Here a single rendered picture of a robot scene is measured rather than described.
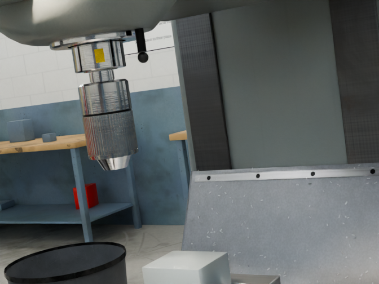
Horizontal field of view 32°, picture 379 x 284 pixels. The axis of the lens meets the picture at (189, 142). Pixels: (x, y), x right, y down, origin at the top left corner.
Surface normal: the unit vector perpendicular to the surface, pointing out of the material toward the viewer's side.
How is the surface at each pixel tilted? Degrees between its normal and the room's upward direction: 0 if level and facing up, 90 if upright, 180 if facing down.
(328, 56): 90
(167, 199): 90
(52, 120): 90
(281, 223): 63
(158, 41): 90
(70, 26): 150
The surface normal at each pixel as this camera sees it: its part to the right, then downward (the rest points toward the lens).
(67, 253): 0.21, 0.00
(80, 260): -0.02, 0.04
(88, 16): 0.31, 0.74
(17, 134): -0.57, 0.16
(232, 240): -0.54, -0.29
